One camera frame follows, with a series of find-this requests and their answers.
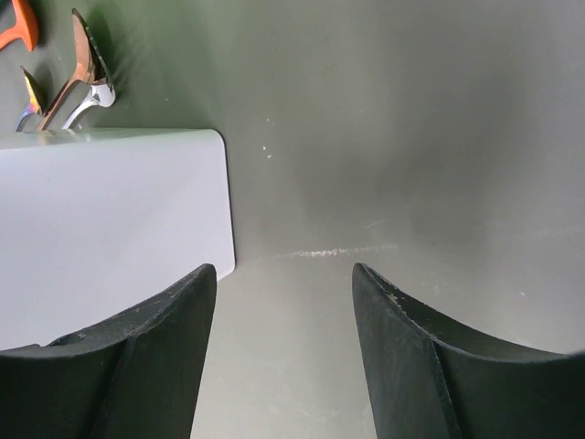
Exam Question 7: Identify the silver spoon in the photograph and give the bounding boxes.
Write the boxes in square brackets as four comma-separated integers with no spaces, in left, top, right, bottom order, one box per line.
[61,79,116,130]

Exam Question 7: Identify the white divided plastic container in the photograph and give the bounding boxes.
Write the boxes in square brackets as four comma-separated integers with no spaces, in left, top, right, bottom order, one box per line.
[1,129,236,349]

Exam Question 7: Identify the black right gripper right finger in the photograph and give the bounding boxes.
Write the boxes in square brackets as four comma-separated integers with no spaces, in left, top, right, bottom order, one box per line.
[352,263,584,438]

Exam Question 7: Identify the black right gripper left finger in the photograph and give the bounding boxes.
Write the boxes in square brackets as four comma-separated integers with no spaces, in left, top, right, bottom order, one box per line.
[1,264,217,438]

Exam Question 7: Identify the iridescent spoon pink bowl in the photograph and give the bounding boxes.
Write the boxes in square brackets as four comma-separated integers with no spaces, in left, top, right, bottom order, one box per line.
[16,66,45,132]

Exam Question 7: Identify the orange plastic spoon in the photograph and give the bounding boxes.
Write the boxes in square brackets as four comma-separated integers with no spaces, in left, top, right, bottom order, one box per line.
[1,0,39,52]

